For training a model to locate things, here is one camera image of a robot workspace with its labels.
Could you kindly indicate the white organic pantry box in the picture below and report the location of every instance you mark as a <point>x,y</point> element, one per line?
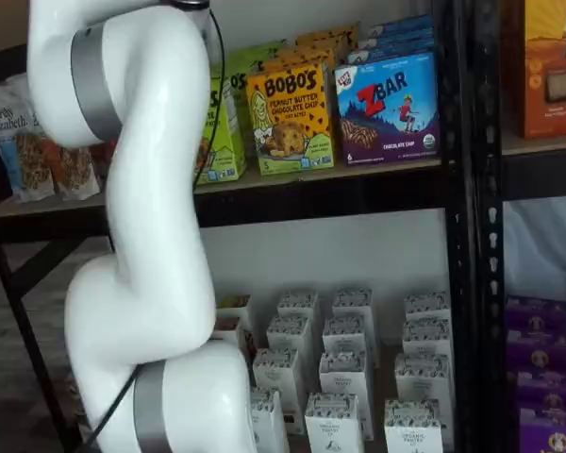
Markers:
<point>332,422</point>
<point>421,377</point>
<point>353,304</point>
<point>288,334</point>
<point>344,334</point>
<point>277,370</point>
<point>269,420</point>
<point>412,427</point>
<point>343,373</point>
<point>298,307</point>
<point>426,336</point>
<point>427,307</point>

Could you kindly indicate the black metal shelf rack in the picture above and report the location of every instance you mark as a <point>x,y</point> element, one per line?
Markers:
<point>311,198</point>
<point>488,236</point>

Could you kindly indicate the green Bobo's apple pie box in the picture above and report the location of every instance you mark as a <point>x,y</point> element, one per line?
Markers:
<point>221,141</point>
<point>238,94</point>
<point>247,60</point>
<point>261,49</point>

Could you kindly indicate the orange cardboard snack box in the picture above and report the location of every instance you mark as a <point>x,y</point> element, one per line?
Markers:
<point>552,71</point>

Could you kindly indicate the white carton boxes group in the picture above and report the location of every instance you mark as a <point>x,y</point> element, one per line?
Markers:
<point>382,373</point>

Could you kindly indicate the yellow Bobo's peanut butter box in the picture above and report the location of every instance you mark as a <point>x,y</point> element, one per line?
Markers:
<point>327,34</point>
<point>302,62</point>
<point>290,122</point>
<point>316,47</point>

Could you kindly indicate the blue purple Zbar box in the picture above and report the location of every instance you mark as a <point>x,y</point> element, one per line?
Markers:
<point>396,40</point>
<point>401,26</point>
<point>387,113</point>
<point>391,52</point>

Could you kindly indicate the blue label granola bag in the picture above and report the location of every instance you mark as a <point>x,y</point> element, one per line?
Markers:
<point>9,141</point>

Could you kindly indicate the purple snack box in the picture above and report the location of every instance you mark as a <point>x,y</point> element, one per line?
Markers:
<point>552,431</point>
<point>537,312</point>
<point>549,390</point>
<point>540,351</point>

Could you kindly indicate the wooden shelf board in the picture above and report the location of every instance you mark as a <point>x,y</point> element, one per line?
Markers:
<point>311,177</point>
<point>542,144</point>

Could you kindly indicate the yellow label granola box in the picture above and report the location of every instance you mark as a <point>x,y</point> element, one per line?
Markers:
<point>235,306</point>
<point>227,330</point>

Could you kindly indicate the red label granola bag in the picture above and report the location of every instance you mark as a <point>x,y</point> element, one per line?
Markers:
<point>101,160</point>

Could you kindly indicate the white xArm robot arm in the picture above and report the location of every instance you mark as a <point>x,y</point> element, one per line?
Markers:
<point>151,189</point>

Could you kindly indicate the orange label granola bag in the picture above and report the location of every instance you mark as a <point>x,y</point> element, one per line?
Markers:
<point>73,174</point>

